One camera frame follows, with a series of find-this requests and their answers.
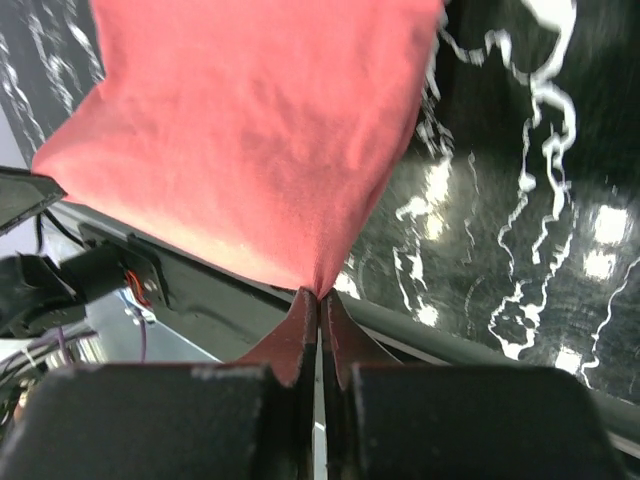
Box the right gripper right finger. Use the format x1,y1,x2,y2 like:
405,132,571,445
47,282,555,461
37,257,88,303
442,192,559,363
319,292,400,479

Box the red t-shirt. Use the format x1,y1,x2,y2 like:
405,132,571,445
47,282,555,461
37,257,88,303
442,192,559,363
33,1,443,296

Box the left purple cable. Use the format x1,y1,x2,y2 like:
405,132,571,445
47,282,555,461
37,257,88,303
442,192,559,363
0,319,151,381

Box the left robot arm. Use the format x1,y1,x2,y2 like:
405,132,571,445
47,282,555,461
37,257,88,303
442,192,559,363
1,167,125,339

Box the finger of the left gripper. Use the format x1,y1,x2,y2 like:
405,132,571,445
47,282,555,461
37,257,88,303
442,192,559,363
0,167,67,233

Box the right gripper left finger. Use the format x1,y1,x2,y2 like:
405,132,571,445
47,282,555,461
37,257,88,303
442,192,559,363
234,288,319,479

